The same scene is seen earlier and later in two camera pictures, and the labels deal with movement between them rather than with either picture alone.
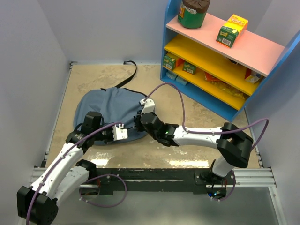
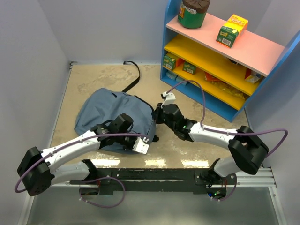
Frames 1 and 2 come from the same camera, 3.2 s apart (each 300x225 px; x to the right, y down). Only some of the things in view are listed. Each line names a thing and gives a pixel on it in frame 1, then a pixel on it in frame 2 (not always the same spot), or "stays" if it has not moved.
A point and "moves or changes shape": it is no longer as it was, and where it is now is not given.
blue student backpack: x=118 y=107 moves or changes shape
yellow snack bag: x=228 y=88 stays
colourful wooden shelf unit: x=197 y=65 stays
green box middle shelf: x=189 y=68 stays
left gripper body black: x=106 y=134 -> x=127 y=141
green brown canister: x=192 y=13 stays
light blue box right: x=181 y=80 stays
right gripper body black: x=140 y=126 -> x=160 y=117
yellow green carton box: x=230 y=34 stays
